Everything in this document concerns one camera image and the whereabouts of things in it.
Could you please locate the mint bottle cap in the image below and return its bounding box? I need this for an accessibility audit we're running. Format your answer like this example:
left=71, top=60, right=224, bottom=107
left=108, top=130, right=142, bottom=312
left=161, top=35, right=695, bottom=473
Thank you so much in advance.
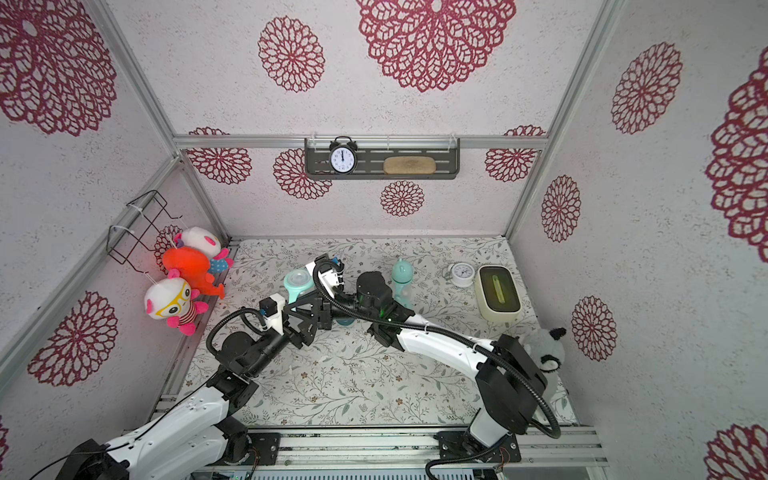
left=391, top=258, right=414, bottom=287

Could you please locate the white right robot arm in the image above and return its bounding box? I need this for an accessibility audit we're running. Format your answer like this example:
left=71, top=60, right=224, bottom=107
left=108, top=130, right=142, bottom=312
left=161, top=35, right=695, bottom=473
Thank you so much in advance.
left=282, top=270, right=562, bottom=448

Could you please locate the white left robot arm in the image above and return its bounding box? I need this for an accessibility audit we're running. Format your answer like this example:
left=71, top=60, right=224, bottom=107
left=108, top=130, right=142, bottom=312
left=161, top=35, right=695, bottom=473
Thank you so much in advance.
left=57, top=294, right=290, bottom=479

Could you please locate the white plush blue polka-dot outfit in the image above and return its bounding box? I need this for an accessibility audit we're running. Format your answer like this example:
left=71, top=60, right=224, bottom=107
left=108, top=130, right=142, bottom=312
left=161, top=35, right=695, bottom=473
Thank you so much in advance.
left=172, top=227, right=234, bottom=275

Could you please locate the orange plush toy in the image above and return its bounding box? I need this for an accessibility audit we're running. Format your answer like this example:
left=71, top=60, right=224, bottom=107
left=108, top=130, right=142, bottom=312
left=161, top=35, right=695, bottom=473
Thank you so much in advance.
left=161, top=247, right=226, bottom=299

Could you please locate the white small alarm clock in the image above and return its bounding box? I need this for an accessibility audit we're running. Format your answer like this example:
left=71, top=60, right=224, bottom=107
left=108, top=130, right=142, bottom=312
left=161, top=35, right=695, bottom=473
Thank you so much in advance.
left=444, top=262, right=476, bottom=288

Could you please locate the white plush red striped outfit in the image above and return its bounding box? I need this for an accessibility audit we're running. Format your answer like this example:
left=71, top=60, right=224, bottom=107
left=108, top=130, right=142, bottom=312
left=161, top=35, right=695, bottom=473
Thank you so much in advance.
left=143, top=269, right=209, bottom=336

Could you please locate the cream box dark lid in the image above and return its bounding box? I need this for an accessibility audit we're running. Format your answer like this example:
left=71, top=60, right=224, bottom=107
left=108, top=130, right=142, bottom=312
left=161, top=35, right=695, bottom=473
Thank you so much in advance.
left=474, top=265, right=522, bottom=324

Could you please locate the black alarm clock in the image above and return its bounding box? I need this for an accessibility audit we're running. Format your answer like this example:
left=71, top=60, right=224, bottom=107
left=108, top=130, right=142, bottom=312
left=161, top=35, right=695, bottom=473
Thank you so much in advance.
left=329, top=135, right=358, bottom=175

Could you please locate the grey white plush toy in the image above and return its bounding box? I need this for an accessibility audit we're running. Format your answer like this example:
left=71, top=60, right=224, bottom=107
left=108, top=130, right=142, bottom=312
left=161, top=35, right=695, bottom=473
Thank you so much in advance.
left=522, top=327, right=567, bottom=402

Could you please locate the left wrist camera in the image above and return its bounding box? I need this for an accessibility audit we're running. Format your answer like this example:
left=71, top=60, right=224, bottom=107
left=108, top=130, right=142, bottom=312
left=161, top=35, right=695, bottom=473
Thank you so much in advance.
left=259, top=293, right=286, bottom=335

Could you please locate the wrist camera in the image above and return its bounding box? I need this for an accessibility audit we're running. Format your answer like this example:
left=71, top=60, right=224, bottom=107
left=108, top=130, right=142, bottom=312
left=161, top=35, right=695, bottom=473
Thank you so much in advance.
left=259, top=293, right=286, bottom=335
left=305, top=254, right=344, bottom=297

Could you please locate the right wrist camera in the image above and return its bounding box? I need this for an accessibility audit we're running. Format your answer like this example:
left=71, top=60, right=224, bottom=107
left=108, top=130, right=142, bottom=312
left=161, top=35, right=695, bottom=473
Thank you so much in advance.
left=305, top=254, right=344, bottom=297

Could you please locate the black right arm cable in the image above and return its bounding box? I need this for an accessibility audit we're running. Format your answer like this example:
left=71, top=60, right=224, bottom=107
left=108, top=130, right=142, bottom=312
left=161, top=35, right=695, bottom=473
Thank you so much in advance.
left=311, top=259, right=562, bottom=440

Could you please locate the grey wall shelf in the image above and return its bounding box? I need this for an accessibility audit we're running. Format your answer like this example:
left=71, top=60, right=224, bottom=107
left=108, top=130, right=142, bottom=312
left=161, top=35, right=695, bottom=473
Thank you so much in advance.
left=304, top=138, right=461, bottom=181

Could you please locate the black wire basket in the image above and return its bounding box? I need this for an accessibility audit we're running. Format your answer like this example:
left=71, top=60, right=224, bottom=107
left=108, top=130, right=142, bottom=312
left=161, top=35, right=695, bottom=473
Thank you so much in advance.
left=105, top=189, right=181, bottom=274

